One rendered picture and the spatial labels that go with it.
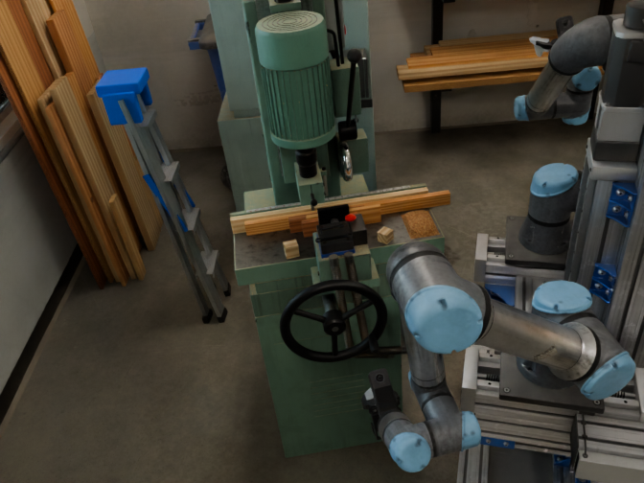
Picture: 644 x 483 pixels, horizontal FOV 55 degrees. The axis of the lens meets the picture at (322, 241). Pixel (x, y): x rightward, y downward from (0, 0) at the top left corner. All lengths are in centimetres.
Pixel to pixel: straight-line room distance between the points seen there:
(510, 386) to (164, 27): 318
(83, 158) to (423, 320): 220
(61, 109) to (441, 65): 201
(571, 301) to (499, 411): 37
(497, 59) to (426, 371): 261
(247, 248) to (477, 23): 266
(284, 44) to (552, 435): 114
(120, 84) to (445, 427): 166
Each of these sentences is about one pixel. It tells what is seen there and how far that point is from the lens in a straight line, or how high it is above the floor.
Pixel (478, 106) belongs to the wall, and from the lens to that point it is 432.
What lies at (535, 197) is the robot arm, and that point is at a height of 98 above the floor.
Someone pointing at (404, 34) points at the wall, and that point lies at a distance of 405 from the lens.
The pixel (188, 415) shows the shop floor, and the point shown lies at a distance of 261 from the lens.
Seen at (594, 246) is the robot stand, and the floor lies 104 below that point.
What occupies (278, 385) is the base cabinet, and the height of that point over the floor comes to 40.
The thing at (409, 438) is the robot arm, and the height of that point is 90.
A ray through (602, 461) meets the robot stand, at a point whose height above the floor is 73.
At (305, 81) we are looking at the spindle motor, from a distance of 157.
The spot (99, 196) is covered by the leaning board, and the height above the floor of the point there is 51.
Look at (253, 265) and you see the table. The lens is 175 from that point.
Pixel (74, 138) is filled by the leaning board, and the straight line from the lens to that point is 295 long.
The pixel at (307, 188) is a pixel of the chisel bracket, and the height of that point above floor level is 106.
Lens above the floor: 197
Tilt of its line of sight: 37 degrees down
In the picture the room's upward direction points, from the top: 7 degrees counter-clockwise
